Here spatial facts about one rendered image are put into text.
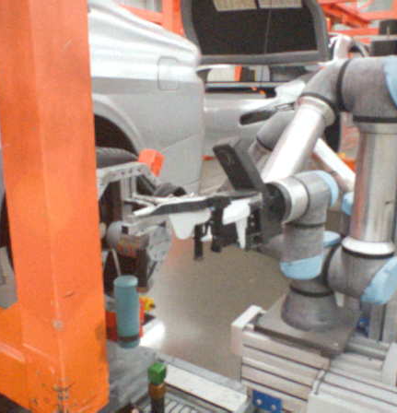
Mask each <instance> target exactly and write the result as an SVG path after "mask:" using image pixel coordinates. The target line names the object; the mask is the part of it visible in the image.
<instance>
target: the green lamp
mask: <svg viewBox="0 0 397 413"><path fill-rule="evenodd" d="M165 379H167V367H166V366H164V365H162V364H160V363H156V362H155V363H154V364H152V365H151V366H150V367H148V368H147V380H148V381H149V382H151V383H155V384H161V383H162V382H163V381H164V380H165Z"/></svg>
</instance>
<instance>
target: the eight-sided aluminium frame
mask: <svg viewBox="0 0 397 413"><path fill-rule="evenodd" d="M133 175H135V177H136V178H137V179H138V180H139V182H140V183H141V184H142V185H143V186H144V187H145V188H146V189H147V191H148V192H149V193H150V194H151V195H153V193H154V192H155V190H156V188H157V187H158V185H159V184H160V183H161V182H160V181H159V179H158V178H157V176H156V175H155V174H154V173H153V172H152V171H151V170H150V167H148V166H147V165H146V163H140V162H129V163H127V164H123V165H117V166H112V167H108V168H103V169H97V180H98V196H99V199H100V197H101V195H102V193H103V192H104V190H105V188H106V186H107V185H108V183H109V182H113V181H117V180H120V179H121V178H129V177H130V176H133ZM156 226H159V227H162V228H164V229H166V231H167V232H168V235H169V247H168V250H167V251H166V253H165V255H164V256H163V257H162V258H161V259H160V260H158V261H152V260H147V284H148V285H149V290H150V289H151V288H152V287H153V283H154V281H155V279H156V277H157V275H158V272H159V269H160V268H161V266H162V264H163V262H164V260H165V258H166V256H167V254H168V252H169V249H170V246H171V241H172V239H171V223H170V221H169V220H166V221H164V222H161V223H158V224H157V225H156ZM147 293H148V291H147V292H139V298H140V297H142V296H144V295H146V294H147ZM104 308H105V310H107V311H110V312H112V313H114V312H115V301H114V292H113V293H111V294H109V295H108V296H107V295H106V294H105V293H104Z"/></svg>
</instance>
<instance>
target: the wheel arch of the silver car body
mask: <svg viewBox="0 0 397 413"><path fill-rule="evenodd" d="M93 116H94V132H95V147H98V148H116V149H121V150H124V151H127V152H130V153H132V154H134V155H135V156H137V157H138V158H139V157H140V152H139V150H138V148H137V146H136V144H135V143H134V141H133V139H132V138H131V137H130V136H129V134H128V133H127V132H126V131H125V130H124V129H123V128H122V127H121V126H120V125H119V124H118V123H117V122H115V121H114V120H112V119H111V118H110V117H108V116H106V115H104V114H102V113H99V112H93ZM103 193H104V196H105V200H106V204H107V208H108V212H110V208H111V196H110V193H109V191H108V189H107V187H106V188H105V190H104V192H103ZM7 214H8V205H7V197H6V186H5V188H4V192H3V194H2V198H1V203H0V249H1V248H4V247H6V226H7V225H6V219H7V218H8V217H7ZM0 272H1V275H2V279H3V281H4V285H5V284H6V280H5V277H4V273H3V270H2V266H1V261H0Z"/></svg>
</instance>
